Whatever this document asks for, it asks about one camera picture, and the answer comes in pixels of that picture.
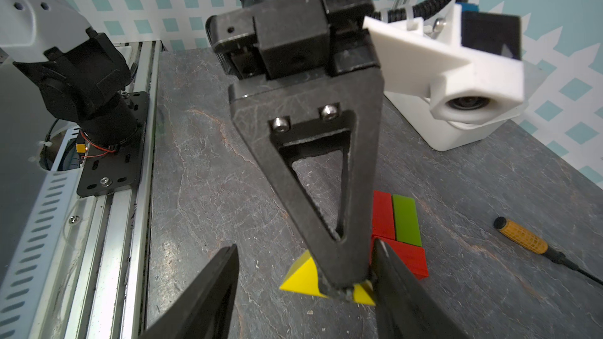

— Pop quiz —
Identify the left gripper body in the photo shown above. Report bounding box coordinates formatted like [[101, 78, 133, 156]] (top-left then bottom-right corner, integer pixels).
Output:
[[206, 0, 381, 99]]

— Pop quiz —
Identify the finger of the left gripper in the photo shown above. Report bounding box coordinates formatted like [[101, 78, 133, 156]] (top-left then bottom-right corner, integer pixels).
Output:
[[229, 67, 384, 299]]

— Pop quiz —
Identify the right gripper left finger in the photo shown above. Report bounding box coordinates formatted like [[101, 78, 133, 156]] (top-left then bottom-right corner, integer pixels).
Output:
[[141, 244, 240, 338]]

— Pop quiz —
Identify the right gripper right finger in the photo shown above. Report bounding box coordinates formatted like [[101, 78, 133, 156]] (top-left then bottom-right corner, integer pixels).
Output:
[[371, 239, 466, 338]]

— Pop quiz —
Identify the red block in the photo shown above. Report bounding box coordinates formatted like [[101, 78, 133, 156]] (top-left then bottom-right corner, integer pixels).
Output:
[[372, 191, 396, 240], [372, 236, 430, 280]]

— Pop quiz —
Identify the green rectangular block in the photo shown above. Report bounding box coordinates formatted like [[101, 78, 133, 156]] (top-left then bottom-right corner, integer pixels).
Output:
[[393, 195, 422, 247]]

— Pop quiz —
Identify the yellow small block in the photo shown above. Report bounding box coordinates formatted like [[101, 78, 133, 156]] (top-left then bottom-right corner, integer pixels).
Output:
[[280, 250, 376, 306]]

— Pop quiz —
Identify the white plastic storage box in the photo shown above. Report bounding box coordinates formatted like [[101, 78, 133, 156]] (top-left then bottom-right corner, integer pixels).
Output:
[[385, 92, 529, 152]]

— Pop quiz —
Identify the small wooden-handled screwdriver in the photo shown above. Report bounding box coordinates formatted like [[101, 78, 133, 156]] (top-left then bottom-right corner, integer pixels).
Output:
[[493, 217, 602, 285]]

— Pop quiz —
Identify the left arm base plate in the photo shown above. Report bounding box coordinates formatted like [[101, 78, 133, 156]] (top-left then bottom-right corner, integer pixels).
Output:
[[77, 92, 149, 198]]

